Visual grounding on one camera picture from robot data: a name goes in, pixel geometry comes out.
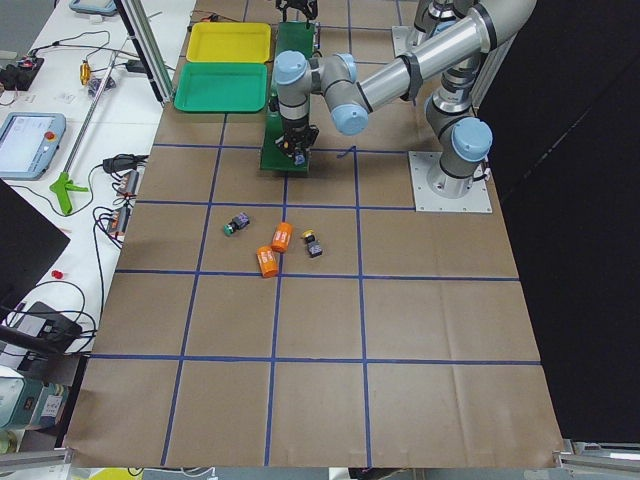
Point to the orange cylinder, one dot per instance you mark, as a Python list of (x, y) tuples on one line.
[(267, 262), (281, 238)]

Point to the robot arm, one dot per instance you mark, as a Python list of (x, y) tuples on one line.
[(428, 16), (448, 33)]

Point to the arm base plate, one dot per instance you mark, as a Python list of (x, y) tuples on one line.
[(435, 191)]

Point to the teach pendant tablet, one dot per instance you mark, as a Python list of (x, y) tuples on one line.
[(29, 141)]

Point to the black power adapter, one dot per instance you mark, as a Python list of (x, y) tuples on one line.
[(122, 162)]

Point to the green plastic tray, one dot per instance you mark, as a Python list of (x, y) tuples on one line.
[(218, 87)]

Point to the yellow plastic tray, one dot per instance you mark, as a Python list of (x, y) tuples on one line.
[(229, 42)]

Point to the gold metal cylinder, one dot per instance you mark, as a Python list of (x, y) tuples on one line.
[(85, 73)]

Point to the green grabber tool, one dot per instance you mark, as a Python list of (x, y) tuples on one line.
[(64, 184)]

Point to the aluminium frame post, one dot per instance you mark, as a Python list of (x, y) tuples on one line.
[(140, 33)]

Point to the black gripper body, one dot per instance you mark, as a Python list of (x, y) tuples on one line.
[(294, 129), (298, 5)]

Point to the green conveyor belt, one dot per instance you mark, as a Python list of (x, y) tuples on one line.
[(289, 92)]

